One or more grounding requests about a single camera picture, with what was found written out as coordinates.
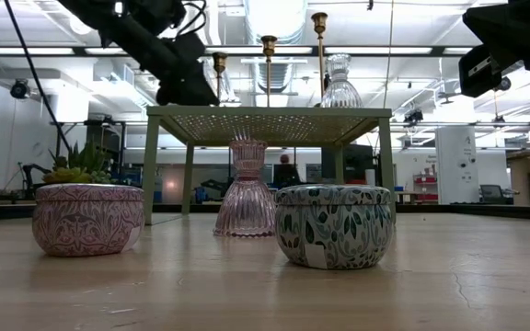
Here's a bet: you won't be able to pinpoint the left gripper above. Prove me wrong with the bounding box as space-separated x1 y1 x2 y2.
154 31 220 107

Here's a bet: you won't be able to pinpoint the short brass candlestick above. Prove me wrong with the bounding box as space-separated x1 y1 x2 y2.
212 51 229 108

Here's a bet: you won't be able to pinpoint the medium brass candlestick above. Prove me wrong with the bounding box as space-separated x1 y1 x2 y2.
260 35 279 108

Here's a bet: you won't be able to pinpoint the pink ribbed glass candle holder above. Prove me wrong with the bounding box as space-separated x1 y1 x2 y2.
213 139 278 238

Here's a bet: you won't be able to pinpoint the tall brass candlestick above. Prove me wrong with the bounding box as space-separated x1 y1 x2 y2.
310 12 329 108

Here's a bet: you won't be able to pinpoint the clear ribbed glass candle holder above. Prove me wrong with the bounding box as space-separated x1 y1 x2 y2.
320 52 365 108

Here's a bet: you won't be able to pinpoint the pink patterned candle tin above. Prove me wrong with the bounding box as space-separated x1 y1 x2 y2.
32 182 145 257

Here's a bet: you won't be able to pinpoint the blue-green leaf candle tin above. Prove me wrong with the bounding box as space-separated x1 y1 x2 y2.
273 183 395 270

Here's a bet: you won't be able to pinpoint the green perforated metal shelf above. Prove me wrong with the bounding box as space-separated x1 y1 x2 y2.
143 106 398 226

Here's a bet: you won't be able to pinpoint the green succulent plant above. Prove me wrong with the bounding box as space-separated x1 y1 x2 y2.
42 140 114 185

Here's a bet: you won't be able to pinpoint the person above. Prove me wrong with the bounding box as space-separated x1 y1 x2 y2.
271 154 301 189

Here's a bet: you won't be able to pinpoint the white pillar with devices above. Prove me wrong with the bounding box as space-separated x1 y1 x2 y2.
434 124 480 205

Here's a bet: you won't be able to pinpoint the black ceiling spotlight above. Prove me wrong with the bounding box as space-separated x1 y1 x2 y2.
9 78 30 100

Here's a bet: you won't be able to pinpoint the black office chair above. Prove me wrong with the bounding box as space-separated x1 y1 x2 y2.
479 183 508 206

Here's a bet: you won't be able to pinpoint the red storage bins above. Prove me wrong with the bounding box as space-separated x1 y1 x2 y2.
412 173 439 202

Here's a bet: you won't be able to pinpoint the dark background screen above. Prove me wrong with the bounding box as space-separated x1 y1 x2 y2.
320 144 375 185

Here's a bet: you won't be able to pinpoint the silver ceiling air duct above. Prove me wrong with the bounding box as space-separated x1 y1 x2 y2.
245 0 309 45

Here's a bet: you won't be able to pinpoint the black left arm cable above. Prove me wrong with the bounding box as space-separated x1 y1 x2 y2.
3 0 72 152

